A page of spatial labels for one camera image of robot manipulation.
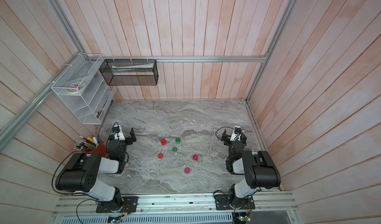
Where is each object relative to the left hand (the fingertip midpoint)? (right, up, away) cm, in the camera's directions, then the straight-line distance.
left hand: (126, 130), depth 91 cm
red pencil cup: (-13, -10, -4) cm, 17 cm away
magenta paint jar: (+43, -16, -4) cm, 47 cm away
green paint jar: (+32, -7, +4) cm, 33 cm away
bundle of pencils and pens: (-18, -7, -6) cm, 21 cm away
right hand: (+67, +1, -1) cm, 67 cm away
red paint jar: (+23, -8, +4) cm, 25 cm away
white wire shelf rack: (-15, +15, -11) cm, 24 cm away
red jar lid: (+22, -16, -1) cm, 27 cm away
